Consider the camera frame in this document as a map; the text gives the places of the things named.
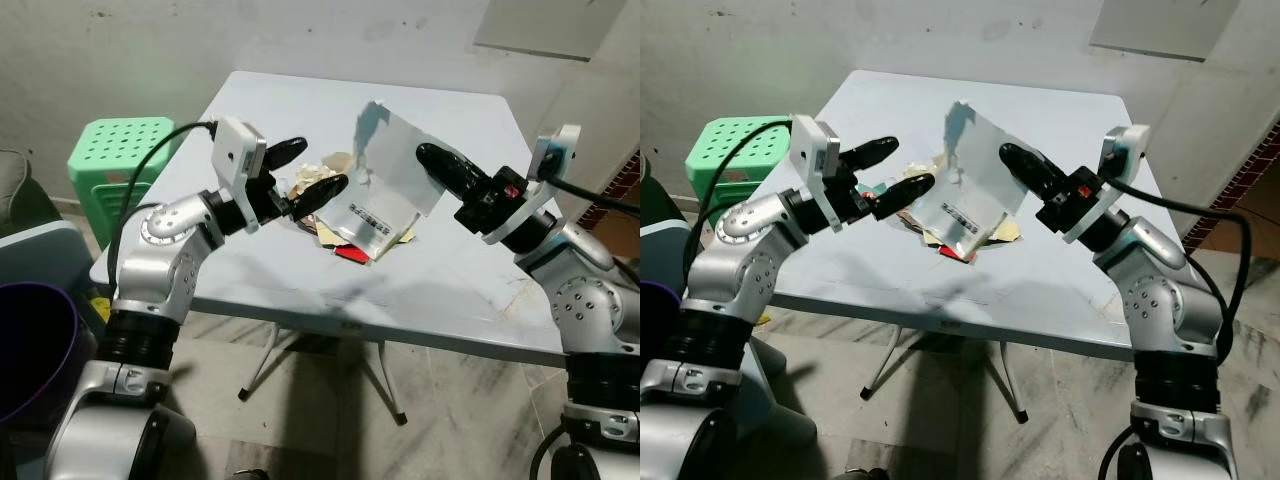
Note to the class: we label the light blue folding table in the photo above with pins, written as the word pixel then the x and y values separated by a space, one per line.
pixel 950 300
pixel 400 300

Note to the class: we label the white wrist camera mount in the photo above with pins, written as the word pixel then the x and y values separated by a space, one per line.
pixel 556 152
pixel 238 148
pixel 1125 152
pixel 812 150

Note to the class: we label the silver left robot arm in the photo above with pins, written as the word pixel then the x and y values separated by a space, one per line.
pixel 735 265
pixel 165 260

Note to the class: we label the small yellow scrap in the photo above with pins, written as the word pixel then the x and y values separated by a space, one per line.
pixel 102 308
pixel 762 318

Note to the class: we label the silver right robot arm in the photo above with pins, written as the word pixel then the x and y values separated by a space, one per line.
pixel 590 290
pixel 1170 295

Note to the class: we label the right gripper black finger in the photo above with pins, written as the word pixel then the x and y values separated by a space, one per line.
pixel 1032 166
pixel 450 168

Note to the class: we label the red wrapper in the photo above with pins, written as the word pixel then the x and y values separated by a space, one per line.
pixel 957 255
pixel 352 254

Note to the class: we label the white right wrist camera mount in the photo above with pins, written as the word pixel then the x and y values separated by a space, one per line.
pixel 1125 152
pixel 556 152

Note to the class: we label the crumpled beige paper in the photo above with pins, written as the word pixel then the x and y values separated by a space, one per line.
pixel 918 172
pixel 318 170

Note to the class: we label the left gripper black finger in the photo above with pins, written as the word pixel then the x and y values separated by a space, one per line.
pixel 905 194
pixel 872 150
pixel 322 194
pixel 288 152

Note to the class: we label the green plastic stool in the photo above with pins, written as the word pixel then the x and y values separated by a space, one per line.
pixel 730 150
pixel 115 150

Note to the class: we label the pale blue plastic chair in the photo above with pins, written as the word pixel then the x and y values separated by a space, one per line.
pixel 660 250
pixel 45 255

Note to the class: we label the dark green cushion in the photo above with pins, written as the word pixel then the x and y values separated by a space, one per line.
pixel 25 195
pixel 655 195

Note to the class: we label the silver foil bag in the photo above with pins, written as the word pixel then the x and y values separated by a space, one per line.
pixel 975 165
pixel 395 165

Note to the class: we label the grey wall panel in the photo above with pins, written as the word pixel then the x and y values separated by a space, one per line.
pixel 1165 28
pixel 550 28

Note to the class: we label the dark purple rubbish bin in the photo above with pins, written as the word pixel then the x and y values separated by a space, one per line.
pixel 655 310
pixel 35 350

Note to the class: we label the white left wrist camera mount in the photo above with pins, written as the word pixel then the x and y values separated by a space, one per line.
pixel 238 148
pixel 812 150

